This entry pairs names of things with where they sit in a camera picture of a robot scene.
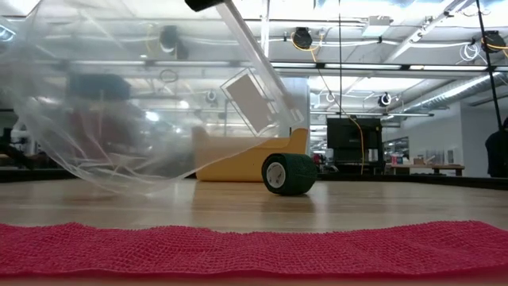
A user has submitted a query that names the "clear plastic zip bag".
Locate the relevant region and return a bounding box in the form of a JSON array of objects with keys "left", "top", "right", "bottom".
[{"left": 0, "top": 0, "right": 307, "bottom": 199}]

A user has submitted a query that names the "dark green bandage roll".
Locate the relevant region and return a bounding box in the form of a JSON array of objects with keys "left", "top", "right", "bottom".
[{"left": 260, "top": 152, "right": 319, "bottom": 197}]

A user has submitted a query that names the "red bandage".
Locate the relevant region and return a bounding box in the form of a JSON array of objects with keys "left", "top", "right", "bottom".
[{"left": 0, "top": 220, "right": 508, "bottom": 280}]

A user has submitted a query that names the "white round pillar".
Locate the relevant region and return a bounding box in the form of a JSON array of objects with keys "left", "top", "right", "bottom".
[{"left": 278, "top": 76, "right": 311, "bottom": 139}]

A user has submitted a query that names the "red tilted storage bin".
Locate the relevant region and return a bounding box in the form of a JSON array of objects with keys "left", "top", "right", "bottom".
[
  {"left": 66, "top": 106, "right": 145, "bottom": 144},
  {"left": 64, "top": 133, "right": 126, "bottom": 168}
]

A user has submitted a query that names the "yellow plastic bin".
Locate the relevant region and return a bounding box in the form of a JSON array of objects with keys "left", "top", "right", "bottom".
[{"left": 191, "top": 126, "right": 310, "bottom": 184}]

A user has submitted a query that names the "wooden workbench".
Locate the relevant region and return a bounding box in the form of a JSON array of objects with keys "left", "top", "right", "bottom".
[{"left": 391, "top": 163, "right": 466, "bottom": 177}]

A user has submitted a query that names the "thin black slanted pole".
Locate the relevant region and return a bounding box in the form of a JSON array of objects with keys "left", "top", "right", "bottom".
[{"left": 475, "top": 0, "right": 503, "bottom": 125}]

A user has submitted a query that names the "person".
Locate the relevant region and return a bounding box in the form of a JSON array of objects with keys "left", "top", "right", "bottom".
[{"left": 483, "top": 115, "right": 508, "bottom": 179}]

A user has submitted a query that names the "black ceiling cable reel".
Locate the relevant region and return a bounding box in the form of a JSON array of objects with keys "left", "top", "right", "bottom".
[
  {"left": 480, "top": 29, "right": 508, "bottom": 55},
  {"left": 159, "top": 25, "right": 190, "bottom": 60},
  {"left": 291, "top": 26, "right": 314, "bottom": 51}
]

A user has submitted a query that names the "thin black hanging cable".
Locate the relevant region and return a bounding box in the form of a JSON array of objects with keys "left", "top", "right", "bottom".
[{"left": 338, "top": 0, "right": 343, "bottom": 120}]

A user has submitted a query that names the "yellow hanging cable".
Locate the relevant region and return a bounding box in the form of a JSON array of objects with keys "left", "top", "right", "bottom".
[{"left": 311, "top": 49, "right": 365, "bottom": 176}]

